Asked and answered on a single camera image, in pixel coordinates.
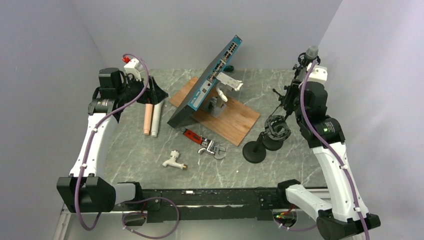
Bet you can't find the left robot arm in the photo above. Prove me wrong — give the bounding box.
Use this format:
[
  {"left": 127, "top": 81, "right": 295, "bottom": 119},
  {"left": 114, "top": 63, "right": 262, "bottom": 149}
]
[{"left": 56, "top": 67, "right": 168, "bottom": 213}]

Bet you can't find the wooden board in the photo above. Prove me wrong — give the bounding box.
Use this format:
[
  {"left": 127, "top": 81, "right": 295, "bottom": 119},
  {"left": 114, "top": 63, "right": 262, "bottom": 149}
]
[{"left": 169, "top": 77, "right": 260, "bottom": 147}]

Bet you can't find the green small object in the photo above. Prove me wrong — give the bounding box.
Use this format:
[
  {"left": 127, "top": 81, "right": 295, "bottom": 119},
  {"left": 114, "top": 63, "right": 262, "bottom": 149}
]
[{"left": 223, "top": 65, "right": 235, "bottom": 73}]

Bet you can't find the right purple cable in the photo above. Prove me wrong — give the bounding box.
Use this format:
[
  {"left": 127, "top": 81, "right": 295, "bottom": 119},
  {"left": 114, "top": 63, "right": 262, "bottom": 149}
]
[{"left": 299, "top": 59, "right": 371, "bottom": 240}]

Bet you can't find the black round-base mic stand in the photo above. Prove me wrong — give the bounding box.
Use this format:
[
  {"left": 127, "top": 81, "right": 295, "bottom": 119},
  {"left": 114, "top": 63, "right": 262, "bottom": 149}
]
[{"left": 242, "top": 115, "right": 291, "bottom": 164}]

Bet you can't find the purple loose cable loop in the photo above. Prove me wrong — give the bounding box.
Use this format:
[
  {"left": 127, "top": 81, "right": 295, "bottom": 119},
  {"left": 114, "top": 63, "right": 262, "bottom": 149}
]
[{"left": 121, "top": 197, "right": 181, "bottom": 240}]

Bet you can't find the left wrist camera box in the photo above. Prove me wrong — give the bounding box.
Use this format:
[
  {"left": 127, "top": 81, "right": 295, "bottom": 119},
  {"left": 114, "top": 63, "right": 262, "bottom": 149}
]
[{"left": 122, "top": 56, "right": 143, "bottom": 81}]

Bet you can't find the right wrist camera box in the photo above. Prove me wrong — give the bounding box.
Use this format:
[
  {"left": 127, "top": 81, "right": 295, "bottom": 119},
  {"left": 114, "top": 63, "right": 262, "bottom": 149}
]
[{"left": 307, "top": 64, "right": 328, "bottom": 85}]

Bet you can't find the grey metal bracket fixture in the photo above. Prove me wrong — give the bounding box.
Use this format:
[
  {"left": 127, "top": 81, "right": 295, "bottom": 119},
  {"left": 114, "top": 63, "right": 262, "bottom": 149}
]
[{"left": 201, "top": 72, "right": 244, "bottom": 118}]

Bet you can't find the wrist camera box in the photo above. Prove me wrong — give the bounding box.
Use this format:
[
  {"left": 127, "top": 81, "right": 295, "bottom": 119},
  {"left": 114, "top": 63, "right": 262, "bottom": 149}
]
[
  {"left": 122, "top": 56, "right": 143, "bottom": 81},
  {"left": 307, "top": 64, "right": 328, "bottom": 85}
]

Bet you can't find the grey microphone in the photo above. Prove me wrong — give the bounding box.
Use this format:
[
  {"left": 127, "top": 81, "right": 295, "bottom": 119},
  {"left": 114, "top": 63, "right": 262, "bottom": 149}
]
[{"left": 296, "top": 45, "right": 320, "bottom": 82}]

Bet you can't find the white plastic faucet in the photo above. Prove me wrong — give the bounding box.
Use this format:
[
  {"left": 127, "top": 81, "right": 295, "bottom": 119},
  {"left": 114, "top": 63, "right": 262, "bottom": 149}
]
[{"left": 162, "top": 150, "right": 188, "bottom": 171}]

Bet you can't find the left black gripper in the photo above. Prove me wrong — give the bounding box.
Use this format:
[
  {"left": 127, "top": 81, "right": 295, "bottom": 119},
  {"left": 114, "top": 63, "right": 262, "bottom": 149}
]
[{"left": 117, "top": 73, "right": 169, "bottom": 105}]

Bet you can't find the pink microphone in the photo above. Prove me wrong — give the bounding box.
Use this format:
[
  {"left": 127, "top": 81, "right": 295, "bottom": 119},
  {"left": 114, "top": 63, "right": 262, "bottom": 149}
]
[{"left": 143, "top": 104, "right": 154, "bottom": 136}]

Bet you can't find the blue network switch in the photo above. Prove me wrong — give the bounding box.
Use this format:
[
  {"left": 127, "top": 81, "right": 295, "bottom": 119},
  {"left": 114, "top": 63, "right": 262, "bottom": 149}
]
[{"left": 167, "top": 35, "right": 243, "bottom": 129}]

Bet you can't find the black tripod mic stand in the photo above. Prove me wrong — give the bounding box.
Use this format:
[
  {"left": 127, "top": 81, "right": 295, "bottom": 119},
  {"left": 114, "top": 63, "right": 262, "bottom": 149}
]
[{"left": 272, "top": 52, "right": 321, "bottom": 118}]

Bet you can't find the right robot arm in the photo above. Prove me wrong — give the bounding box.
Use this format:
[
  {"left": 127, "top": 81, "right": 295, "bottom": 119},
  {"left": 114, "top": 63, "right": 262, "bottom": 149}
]
[{"left": 275, "top": 79, "right": 381, "bottom": 240}]

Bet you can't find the white microphone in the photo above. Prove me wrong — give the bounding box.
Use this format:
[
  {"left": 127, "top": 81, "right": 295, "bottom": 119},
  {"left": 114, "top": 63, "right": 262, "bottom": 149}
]
[{"left": 150, "top": 100, "right": 165, "bottom": 138}]

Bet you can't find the black front rail frame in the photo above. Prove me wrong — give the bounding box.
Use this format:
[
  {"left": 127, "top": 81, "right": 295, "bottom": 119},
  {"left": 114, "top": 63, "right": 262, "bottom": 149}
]
[{"left": 113, "top": 187, "right": 299, "bottom": 223}]

